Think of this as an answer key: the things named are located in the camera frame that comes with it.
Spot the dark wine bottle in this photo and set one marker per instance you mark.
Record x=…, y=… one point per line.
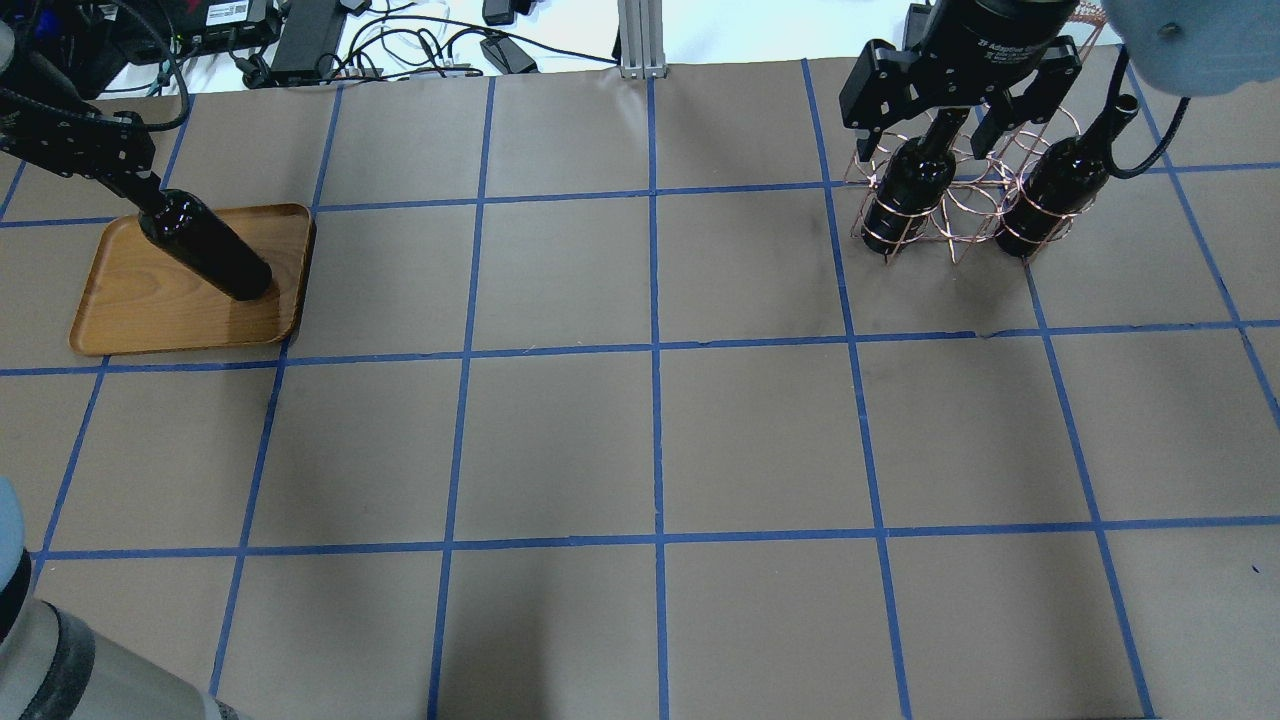
x=1066, y=179
x=189, y=231
x=917, y=177

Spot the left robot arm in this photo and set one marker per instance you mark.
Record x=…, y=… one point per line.
x=55, y=666

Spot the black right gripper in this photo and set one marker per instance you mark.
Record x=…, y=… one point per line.
x=985, y=45

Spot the black power adapter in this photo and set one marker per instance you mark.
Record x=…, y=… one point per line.
x=507, y=57

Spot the copper wire bottle basket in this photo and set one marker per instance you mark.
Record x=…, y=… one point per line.
x=977, y=197

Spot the wooden tray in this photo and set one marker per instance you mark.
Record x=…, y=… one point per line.
x=138, y=300

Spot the aluminium frame post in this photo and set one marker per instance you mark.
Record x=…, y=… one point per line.
x=641, y=36

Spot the black power brick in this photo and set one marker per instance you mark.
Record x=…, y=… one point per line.
x=310, y=36

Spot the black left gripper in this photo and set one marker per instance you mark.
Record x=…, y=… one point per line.
x=88, y=146

